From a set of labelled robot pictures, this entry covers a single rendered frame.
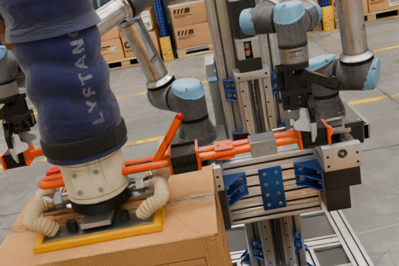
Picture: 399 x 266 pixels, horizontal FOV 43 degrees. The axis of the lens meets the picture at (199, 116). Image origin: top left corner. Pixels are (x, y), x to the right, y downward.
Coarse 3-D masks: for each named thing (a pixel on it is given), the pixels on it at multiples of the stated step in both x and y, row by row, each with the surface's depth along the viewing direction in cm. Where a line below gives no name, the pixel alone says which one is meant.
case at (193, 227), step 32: (192, 192) 145; (192, 224) 129; (0, 256) 132; (32, 256) 129; (64, 256) 126; (96, 256) 125; (128, 256) 125; (160, 256) 125; (192, 256) 125; (224, 256) 132
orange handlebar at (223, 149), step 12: (288, 132) 138; (216, 144) 138; (228, 144) 137; (240, 144) 138; (276, 144) 134; (288, 144) 135; (36, 156) 164; (204, 156) 135; (216, 156) 135; (228, 156) 136; (132, 168) 136; (144, 168) 135; (156, 168) 136; (48, 180) 140; (60, 180) 136
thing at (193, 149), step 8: (176, 144) 141; (184, 144) 141; (192, 144) 141; (168, 152) 136; (176, 152) 138; (184, 152) 137; (192, 152) 136; (168, 160) 134; (176, 160) 133; (184, 160) 133; (192, 160) 134; (176, 168) 134; (184, 168) 134; (192, 168) 134; (200, 168) 135
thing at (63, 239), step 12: (120, 216) 131; (132, 216) 134; (156, 216) 133; (60, 228) 136; (72, 228) 132; (96, 228) 132; (108, 228) 131; (120, 228) 130; (132, 228) 129; (144, 228) 128; (156, 228) 128; (36, 240) 133; (48, 240) 130; (60, 240) 130; (72, 240) 129; (84, 240) 129; (96, 240) 129; (108, 240) 129; (36, 252) 130
